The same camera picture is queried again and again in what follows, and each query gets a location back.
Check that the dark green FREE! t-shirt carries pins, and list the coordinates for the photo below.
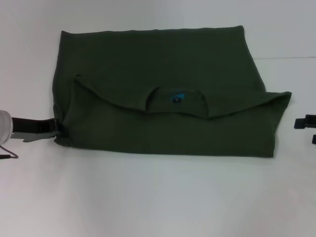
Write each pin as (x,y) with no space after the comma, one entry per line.
(160,98)

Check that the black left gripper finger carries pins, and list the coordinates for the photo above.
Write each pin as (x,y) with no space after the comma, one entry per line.
(55,127)

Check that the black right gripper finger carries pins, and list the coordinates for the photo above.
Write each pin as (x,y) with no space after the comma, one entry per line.
(304,122)
(314,139)

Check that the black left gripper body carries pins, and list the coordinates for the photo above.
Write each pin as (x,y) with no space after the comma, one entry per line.
(27,129)

